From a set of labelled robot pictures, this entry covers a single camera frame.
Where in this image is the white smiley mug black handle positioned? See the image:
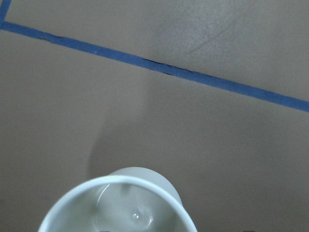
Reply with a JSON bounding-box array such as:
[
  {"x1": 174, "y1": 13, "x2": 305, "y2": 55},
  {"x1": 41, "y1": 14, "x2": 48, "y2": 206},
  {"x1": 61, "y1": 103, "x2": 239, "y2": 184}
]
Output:
[{"x1": 39, "y1": 167, "x2": 197, "y2": 232}]

